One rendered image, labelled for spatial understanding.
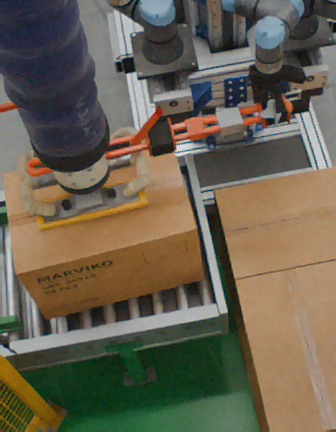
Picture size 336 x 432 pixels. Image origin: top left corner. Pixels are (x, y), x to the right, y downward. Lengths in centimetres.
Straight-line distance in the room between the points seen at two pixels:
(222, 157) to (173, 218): 105
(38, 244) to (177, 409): 106
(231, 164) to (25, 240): 126
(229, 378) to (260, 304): 57
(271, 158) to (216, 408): 114
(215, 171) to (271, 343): 102
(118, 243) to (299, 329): 73
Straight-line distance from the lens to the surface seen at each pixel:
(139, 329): 254
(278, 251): 269
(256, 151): 333
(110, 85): 393
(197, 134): 212
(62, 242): 233
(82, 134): 191
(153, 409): 307
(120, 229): 231
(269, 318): 258
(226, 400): 305
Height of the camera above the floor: 295
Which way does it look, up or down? 59 degrees down
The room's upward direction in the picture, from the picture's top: 11 degrees counter-clockwise
